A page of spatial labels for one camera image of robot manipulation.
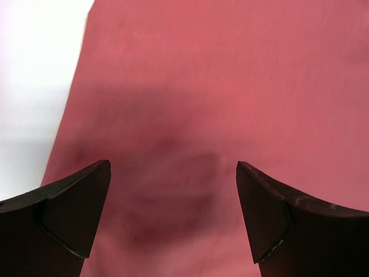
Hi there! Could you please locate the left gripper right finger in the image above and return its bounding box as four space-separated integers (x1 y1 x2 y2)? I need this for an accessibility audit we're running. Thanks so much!
236 162 368 276

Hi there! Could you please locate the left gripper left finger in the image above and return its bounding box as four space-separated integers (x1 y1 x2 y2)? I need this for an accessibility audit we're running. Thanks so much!
1 160 111 277

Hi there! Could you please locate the pink t-shirt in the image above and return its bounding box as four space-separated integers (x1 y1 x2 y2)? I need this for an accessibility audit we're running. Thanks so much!
43 1 368 276

